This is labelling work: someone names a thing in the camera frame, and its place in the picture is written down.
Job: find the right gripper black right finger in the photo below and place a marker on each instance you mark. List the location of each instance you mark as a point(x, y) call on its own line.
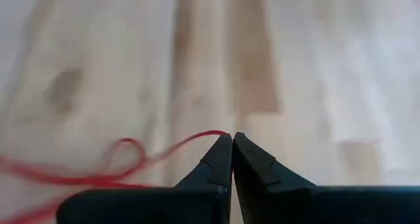
point(311, 207)

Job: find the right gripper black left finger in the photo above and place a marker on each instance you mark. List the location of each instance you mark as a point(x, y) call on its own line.
point(164, 207)

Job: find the red rubber band pile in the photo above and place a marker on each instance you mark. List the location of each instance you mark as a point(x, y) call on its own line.
point(98, 181)

